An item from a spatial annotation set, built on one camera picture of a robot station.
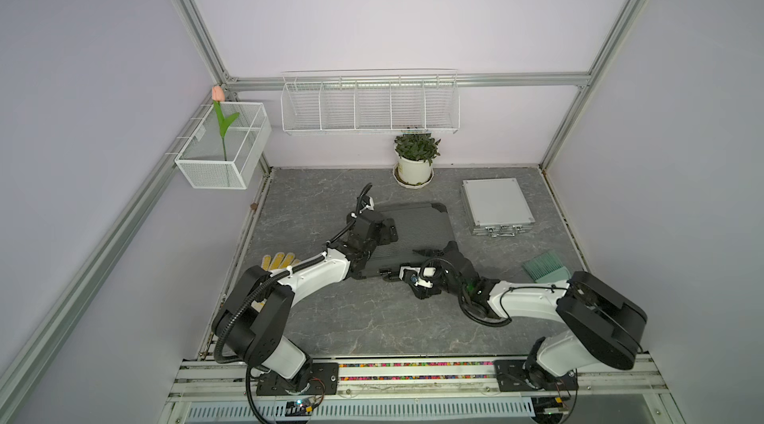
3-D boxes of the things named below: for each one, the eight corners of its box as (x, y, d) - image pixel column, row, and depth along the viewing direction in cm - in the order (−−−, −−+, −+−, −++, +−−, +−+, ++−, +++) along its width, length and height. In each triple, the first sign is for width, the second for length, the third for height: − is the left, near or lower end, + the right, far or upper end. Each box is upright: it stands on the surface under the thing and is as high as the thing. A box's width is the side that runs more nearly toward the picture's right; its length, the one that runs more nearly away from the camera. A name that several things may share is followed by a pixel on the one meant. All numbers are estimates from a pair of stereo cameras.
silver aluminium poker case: (469, 237, 102) (473, 227, 97) (460, 189, 116) (463, 178, 111) (530, 237, 102) (537, 227, 97) (514, 189, 116) (519, 178, 111)
